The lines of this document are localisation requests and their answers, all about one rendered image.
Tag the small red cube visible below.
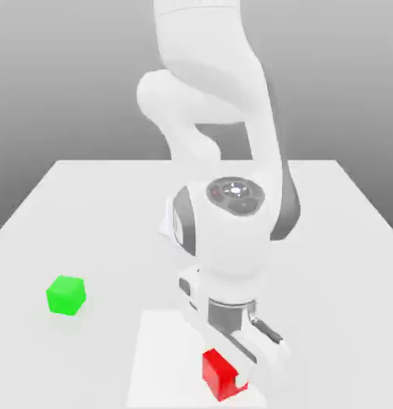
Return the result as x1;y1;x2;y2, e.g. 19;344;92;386
201;347;249;403

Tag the small green cube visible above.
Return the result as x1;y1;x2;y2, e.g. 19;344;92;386
45;275;87;317

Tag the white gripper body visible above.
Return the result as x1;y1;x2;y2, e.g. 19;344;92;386
186;314;292;390

